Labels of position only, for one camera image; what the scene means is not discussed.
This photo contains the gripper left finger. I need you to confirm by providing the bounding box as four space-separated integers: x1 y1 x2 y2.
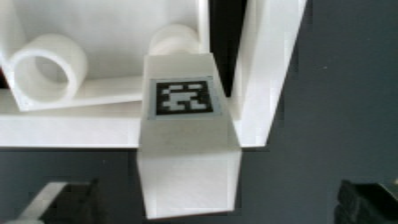
10 180 101 224

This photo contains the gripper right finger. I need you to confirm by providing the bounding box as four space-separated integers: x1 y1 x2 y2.
334 180 398 224

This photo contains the white chair leg with tag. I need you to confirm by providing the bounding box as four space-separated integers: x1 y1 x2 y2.
137 54 241 219

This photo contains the white chair seat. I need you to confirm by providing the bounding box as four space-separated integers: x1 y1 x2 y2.
0 0 209 111

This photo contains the white U-shaped fence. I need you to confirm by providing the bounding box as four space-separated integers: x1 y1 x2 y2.
0 0 307 148

